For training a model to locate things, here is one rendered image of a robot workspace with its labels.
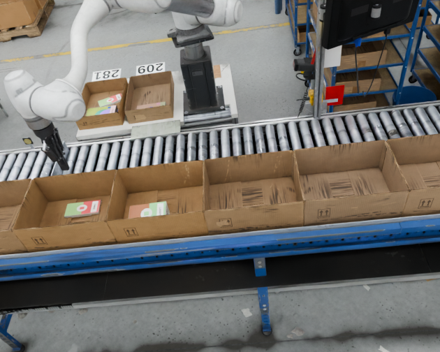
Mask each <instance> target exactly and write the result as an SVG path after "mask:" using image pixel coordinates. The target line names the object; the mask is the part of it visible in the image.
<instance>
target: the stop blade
mask: <svg viewBox="0 0 440 352"><path fill-rule="evenodd" d="M62 145H63V147H64V151H63V152H65V155H64V158H65V159H66V160H67V158H68V154H69V152H70V151H69V149H68V148H67V146H66V143H65V142H64V141H63V143H62ZM62 173H63V170H61V168H60V166H59V164H58V163H57V162H55V165H54V168H53V170H52V174H51V175H50V176H53V175H62Z"/></svg>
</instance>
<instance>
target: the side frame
mask: <svg viewBox="0 0 440 352"><path fill-rule="evenodd" d="M439 230H440V218H439V219H425V220H417V221H403V222H395V223H380V224H372V225H365V226H350V227H343V228H328V229H320V230H306V231H298V232H290V233H276V234H268V235H254V236H246V237H232V238H224V239H216V240H202V241H194V242H180V243H172V244H158V245H149V246H142V247H128V248H120V249H106V250H98V251H83V252H75V253H68V254H53V255H46V256H31V257H24V258H9V259H1V260H0V281H11V280H19V279H34V278H43V277H58V276H66V275H74V274H89V273H97V272H112V271H120V270H135V269H143V268H151V267H166V266H175V265H190V264H198V263H213V262H221V261H236V260H244V259H252V258H267V257H275V256H290V255H298V254H314V253H322V252H330V251H345V250H353V249H368V248H377V247H391V246H399V245H408V244H422V243H430V242H440V232H439ZM423 231H425V233H423ZM406 233H409V234H408V235H407V234H406ZM390 234H393V235H392V236H390ZM375 235H376V237H374V236H375ZM358 237H360V239H358ZM342 239H344V240H342ZM326 240H328V242H326ZM309 242H312V243H311V244H310V243H309ZM294 243H296V245H294ZM278 244H280V245H281V246H280V247H279V246H278ZM263 246H265V248H263ZM247 247H249V249H247ZM240 248H241V249H240ZM224 249H225V250H224ZM231 249H234V251H232V250H231ZM216 250H219V252H216ZM201 251H203V254H202V253H201ZM186 253H188V255H186ZM171 254H172V255H173V256H171ZM164 255H165V256H164ZM156 256H158V258H157V257H156ZM141 257H143V259H141ZM126 258H127V259H128V260H126ZM111 260H113V262H112V261H111ZM97 261H98V263H97ZM82 263H84V264H82ZM67 264H69V265H67ZM53 265H54V266H55V267H53ZM39 267H41V268H39ZM25 268H26V270H25ZM10 269H11V270H12V271H11V270H10Z"/></svg>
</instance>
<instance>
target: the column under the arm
mask: <svg viewBox="0 0 440 352"><path fill-rule="evenodd" d="M203 51H204V55H203V56H202V57H201V58H198V59H187V58H186V54H185V50H184V49H182V50H180V67H181V71H182V77H183V80H184V86H185V89H186V91H183V108H184V116H188V115H197V114H203V113H207V112H216V111H222V110H226V108H225V102H224V96H223V86H222V85H219V86H216V82H215V78H214V69H213V65H212V56H211V52H210V47H209V46H208V45H206V46H203Z"/></svg>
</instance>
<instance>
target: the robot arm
mask: <svg viewBox="0 0 440 352"><path fill-rule="evenodd" d="M120 8H125V9H128V10H133V11H137V12H141V13H160V12H163V11H164V10H167V11H171V12H172V14H173V19H174V22H175V27H173V30H172V31H169V32H167V36H168V38H174V37H177V43H178V44H181V43H184V42H187V41H192V40H195V39H199V38H207V37H209V36H210V33H209V32H208V31H207V30H206V28H205V25H204V24H207V25H211V26H216V27H230V26H233V25H234V24H237V23H238V22H239V21H240V19H241V17H242V11H243V7H242V3H241V1H240V0H84V1H83V4H82V6H81V8H80V10H79V12H78V14H77V16H76V18H75V20H74V22H73V25H72V27H71V71H70V72H69V74H68V75H67V76H66V77H65V78H63V79H56V80H55V81H54V82H52V83H50V84H48V85H46V86H43V85H42V84H41V83H39V82H37V81H36V80H35V79H34V77H33V76H32V75H30V74H29V73H28V72H26V71H25V70H16V71H12V72H10V73H9V74H8V75H7V76H6V77H5V78H4V80H3V83H4V87H5V90H6V93H7V95H8V97H9V99H10V102H11V103H12V104H13V106H14V108H15V109H16V110H17V111H18V112H19V113H20V114H21V115H22V118H23V119H24V121H25V122H26V124H27V126H28V127H29V128H30V129H31V130H33V132H34V134H35V135H36V136H37V137H38V138H40V139H41V142H42V144H43V148H41V151H42V152H45V154H46V155H47V156H48V157H49V158H50V159H51V161H52V162H57V163H58V164H59V166H60V168H61V170H69V168H70V167H69V165H68V163H67V161H66V159H65V158H64V155H65V152H63V151H64V147H63V145H62V142H61V138H60V136H59V132H58V128H55V127H54V124H53V123H52V121H54V122H60V123H73V122H77V121H79V120H80V119H82V117H83V116H84V114H85V111H86V105H85V102H84V100H83V98H82V94H81V89H82V86H83V84H84V82H85V79H86V76H87V70H88V51H87V38H88V34H89V32H90V30H91V29H92V28H93V27H94V26H95V25H96V24H97V23H98V22H99V21H100V20H102V19H103V18H104V17H105V16H106V15H107V14H108V13H109V12H110V11H111V10H112V9H120Z"/></svg>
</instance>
